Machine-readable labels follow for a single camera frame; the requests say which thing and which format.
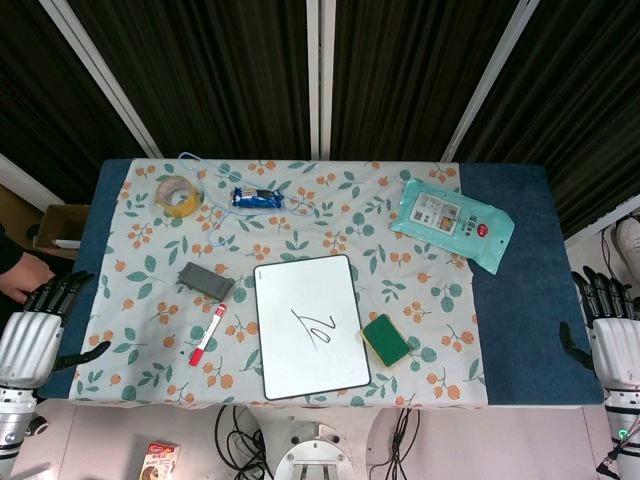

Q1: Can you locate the bystander hand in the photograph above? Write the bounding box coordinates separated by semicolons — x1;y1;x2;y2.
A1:
0;253;56;304

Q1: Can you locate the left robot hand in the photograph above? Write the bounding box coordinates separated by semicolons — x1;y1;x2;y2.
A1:
0;271;112;394

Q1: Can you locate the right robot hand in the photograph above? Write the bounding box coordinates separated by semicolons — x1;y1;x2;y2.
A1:
558;266;640;390

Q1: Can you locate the grey board eraser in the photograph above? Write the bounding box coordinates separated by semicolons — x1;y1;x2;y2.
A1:
176;261;236;303

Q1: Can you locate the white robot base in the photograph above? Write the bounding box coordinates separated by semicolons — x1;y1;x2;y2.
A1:
272;419;362;480

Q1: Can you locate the bystander black sleeve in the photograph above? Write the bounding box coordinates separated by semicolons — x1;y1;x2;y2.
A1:
0;223;30;275

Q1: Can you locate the cardboard box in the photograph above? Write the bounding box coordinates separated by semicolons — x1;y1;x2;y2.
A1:
32;203;91;260

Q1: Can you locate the blue felt table cover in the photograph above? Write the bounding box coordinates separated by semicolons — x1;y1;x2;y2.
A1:
38;158;605;407

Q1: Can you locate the white shoe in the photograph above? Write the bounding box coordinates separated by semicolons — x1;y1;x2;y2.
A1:
616;217;640;272

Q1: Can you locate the floral tablecloth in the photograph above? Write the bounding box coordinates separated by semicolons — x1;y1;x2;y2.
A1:
68;158;489;410

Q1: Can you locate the yellow tape roll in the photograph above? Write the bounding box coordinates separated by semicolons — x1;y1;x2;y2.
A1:
155;175;200;218

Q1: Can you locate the red snack box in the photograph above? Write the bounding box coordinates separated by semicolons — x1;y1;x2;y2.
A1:
138;440;182;480

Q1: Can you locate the red and white marker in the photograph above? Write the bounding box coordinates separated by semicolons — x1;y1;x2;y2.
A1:
187;302;228;367

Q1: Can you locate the teal wet wipes pack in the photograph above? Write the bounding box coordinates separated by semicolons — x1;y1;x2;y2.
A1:
389;177;516;276

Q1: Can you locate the green and yellow sponge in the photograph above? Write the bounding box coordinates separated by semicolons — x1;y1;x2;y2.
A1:
360;313;412;369

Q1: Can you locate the blue snack packet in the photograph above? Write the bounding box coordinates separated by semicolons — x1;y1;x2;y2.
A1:
230;185;285;211

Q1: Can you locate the black pleated curtain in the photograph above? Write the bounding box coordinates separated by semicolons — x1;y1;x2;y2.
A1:
0;0;640;241

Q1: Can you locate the white frame post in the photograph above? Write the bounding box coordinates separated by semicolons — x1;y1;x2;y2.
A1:
305;0;335;160
439;0;542;163
39;0;162;159

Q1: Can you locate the black floor cable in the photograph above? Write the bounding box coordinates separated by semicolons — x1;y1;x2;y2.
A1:
214;404;275;480
368;407;427;480

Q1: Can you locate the white board with black frame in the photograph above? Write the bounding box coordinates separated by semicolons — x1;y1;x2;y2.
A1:
252;253;372;402

